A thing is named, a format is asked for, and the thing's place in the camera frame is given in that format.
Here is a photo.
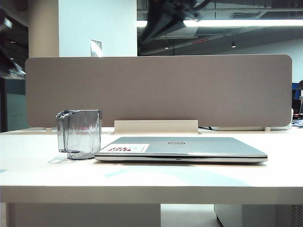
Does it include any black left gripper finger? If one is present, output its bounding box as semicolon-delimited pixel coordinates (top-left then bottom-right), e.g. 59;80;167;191
0;4;27;80

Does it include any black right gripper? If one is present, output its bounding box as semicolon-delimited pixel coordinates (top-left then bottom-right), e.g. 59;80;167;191
139;0;210;45

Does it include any transparent grey faceted cup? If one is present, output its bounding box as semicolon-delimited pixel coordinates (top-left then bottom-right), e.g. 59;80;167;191
55;109;103;160

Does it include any silver Dell laptop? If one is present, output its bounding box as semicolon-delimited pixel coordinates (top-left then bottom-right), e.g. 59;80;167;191
94;136;268;164

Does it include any dark glass door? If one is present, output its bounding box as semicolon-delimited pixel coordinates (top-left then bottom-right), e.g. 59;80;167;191
0;10;29;133

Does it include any beige desk partition screen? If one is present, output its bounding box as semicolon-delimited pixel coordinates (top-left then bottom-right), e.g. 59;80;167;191
25;54;294;130

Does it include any long ceiling light strip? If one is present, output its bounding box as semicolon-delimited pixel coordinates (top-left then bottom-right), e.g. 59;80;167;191
136;19;303;27

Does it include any ceiling air vent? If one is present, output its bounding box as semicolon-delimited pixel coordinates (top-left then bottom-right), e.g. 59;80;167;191
231;13;261;19

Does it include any white red Nice Try sticker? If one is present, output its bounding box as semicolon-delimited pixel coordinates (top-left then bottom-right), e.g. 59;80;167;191
102;143;150;154

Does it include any person in dark clothes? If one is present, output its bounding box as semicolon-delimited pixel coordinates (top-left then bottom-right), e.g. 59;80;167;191
296;79;303;112

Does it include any white desk leg panel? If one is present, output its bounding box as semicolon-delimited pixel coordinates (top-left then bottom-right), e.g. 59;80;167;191
8;203;161;227

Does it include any small wall poster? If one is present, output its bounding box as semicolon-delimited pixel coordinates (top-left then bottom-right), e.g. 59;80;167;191
90;39;103;58

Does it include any white desk cable tray flap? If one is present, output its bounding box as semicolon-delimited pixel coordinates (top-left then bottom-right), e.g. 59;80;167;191
114;120;199;134

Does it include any white drawer pedestal cabinet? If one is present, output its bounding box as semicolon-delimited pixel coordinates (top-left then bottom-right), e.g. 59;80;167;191
214;204;303;227

